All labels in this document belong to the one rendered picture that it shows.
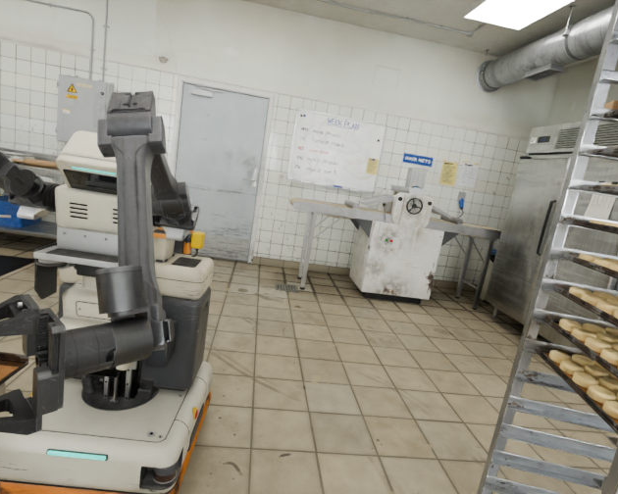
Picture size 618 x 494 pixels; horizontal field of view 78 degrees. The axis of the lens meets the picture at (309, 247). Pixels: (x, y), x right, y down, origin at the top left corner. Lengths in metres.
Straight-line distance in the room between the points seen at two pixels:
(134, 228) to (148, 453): 0.99
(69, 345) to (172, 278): 1.06
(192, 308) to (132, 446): 0.49
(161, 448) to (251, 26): 4.42
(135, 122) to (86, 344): 0.42
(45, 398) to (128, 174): 0.37
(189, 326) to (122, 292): 1.08
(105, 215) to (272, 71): 3.86
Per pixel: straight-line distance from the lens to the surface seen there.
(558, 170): 4.16
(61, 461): 1.62
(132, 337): 0.55
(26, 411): 0.56
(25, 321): 0.49
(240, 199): 4.88
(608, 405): 1.04
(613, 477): 0.95
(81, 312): 1.42
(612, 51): 1.29
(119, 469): 1.57
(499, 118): 5.71
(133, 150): 0.75
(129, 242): 0.66
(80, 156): 1.26
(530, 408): 1.37
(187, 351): 1.65
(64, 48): 5.42
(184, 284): 1.55
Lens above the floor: 1.24
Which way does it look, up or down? 11 degrees down
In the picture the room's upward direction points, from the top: 9 degrees clockwise
